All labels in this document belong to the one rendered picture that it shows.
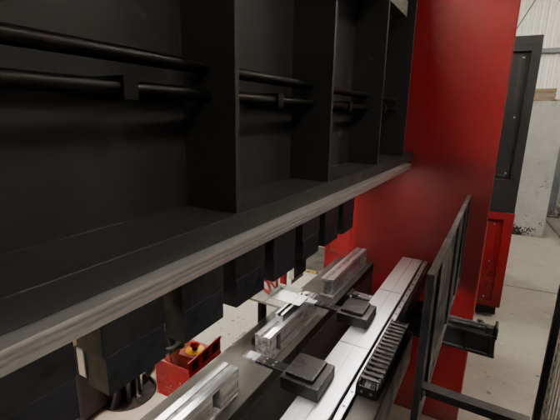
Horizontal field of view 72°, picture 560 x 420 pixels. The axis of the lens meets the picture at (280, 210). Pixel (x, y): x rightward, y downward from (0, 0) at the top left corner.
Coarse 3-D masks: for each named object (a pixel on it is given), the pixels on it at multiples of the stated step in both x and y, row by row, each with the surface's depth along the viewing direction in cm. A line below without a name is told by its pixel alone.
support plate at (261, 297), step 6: (264, 282) 163; (288, 288) 158; (294, 288) 158; (300, 288) 158; (258, 294) 152; (264, 294) 152; (252, 300) 149; (258, 300) 147; (264, 300) 147; (270, 300) 147; (276, 300) 147; (276, 306) 144; (282, 306) 143
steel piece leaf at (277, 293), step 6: (276, 288) 153; (270, 294) 149; (276, 294) 152; (282, 294) 152; (288, 294) 152; (294, 294) 152; (300, 294) 152; (282, 300) 147; (288, 300) 147; (294, 300) 148
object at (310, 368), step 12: (252, 360) 111; (264, 360) 110; (276, 360) 111; (300, 360) 106; (312, 360) 106; (288, 372) 101; (300, 372) 101; (312, 372) 101; (324, 372) 103; (288, 384) 100; (300, 384) 98; (312, 384) 98; (324, 384) 100; (300, 396) 99; (312, 396) 97
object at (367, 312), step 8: (312, 304) 144; (320, 304) 144; (328, 304) 144; (344, 304) 138; (352, 304) 138; (360, 304) 138; (368, 304) 138; (344, 312) 134; (352, 312) 133; (360, 312) 132; (368, 312) 135; (336, 320) 136; (344, 320) 134; (352, 320) 132; (360, 320) 131; (368, 320) 132
